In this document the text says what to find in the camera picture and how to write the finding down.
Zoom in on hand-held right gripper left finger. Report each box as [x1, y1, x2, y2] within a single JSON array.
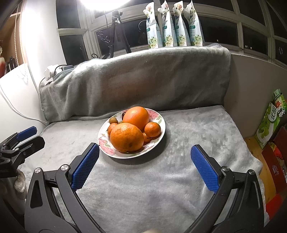
[[24, 143, 106, 233]]

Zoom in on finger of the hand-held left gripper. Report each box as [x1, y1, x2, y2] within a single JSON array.
[[0, 135, 45, 162], [0, 126, 37, 148]]

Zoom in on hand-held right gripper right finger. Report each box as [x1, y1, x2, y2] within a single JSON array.
[[188, 144, 266, 233]]

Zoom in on small orange mandarin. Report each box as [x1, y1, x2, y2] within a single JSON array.
[[144, 122, 161, 138], [108, 123, 119, 136]]

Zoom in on large rough-skinned orange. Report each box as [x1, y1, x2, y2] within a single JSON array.
[[110, 123, 144, 153]]

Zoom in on tiny orange kumquat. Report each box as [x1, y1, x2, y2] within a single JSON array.
[[142, 132, 153, 145]]

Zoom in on large smooth orange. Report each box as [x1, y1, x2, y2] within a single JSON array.
[[123, 106, 150, 132]]

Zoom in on white floral plate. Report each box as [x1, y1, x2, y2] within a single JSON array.
[[98, 108, 166, 159]]

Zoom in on person's left hand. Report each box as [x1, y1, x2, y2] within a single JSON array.
[[0, 171, 28, 202]]

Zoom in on white cabinet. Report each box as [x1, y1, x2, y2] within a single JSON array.
[[0, 64, 48, 144]]

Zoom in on white power strip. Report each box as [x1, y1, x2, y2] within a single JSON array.
[[44, 64, 74, 82]]

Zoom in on red cardboard box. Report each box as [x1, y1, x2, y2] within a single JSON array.
[[262, 143, 287, 194]]

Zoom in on red and white vase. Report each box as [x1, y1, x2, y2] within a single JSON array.
[[0, 46, 5, 77]]

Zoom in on green snack packet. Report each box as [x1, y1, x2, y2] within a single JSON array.
[[254, 89, 287, 149]]

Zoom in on grey fleece blanket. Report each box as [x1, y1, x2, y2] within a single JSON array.
[[20, 42, 269, 233]]

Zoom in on thin white cable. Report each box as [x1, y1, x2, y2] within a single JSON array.
[[0, 85, 47, 125]]

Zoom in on white bead cord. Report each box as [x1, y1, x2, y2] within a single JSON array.
[[13, 13, 24, 65]]

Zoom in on white window frame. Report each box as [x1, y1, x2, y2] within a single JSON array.
[[54, 0, 287, 65]]

